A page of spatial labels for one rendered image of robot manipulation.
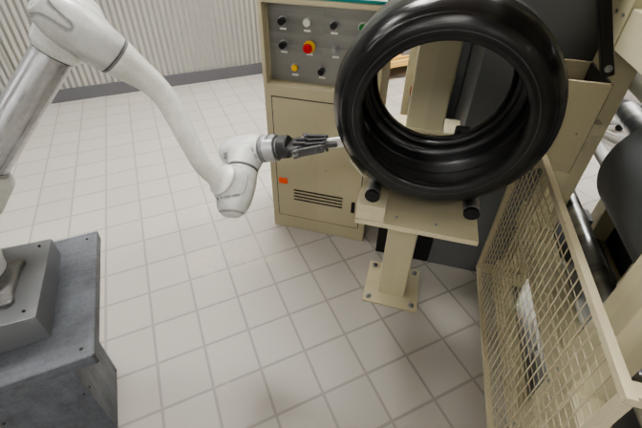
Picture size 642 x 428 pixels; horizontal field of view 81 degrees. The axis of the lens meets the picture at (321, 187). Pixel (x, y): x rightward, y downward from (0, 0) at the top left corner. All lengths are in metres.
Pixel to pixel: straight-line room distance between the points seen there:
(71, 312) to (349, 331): 1.12
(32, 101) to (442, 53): 1.17
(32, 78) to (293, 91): 1.02
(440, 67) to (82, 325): 1.30
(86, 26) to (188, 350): 1.36
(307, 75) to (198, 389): 1.42
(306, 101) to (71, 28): 1.06
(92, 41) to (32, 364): 0.81
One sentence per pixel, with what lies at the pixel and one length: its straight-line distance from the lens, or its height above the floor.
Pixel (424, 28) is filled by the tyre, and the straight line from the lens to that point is 0.90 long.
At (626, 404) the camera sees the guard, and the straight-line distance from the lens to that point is 0.82.
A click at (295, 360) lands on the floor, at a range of 1.81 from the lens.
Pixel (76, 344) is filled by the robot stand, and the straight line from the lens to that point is 1.26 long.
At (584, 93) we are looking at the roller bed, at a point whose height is 1.17.
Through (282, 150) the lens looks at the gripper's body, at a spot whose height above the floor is 0.96.
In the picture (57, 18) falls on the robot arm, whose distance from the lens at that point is 1.05.
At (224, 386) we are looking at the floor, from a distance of 1.79.
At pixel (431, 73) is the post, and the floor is 1.15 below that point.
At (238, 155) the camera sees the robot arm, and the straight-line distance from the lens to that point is 1.24.
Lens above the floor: 1.59
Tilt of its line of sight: 37 degrees down
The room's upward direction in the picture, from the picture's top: 1 degrees clockwise
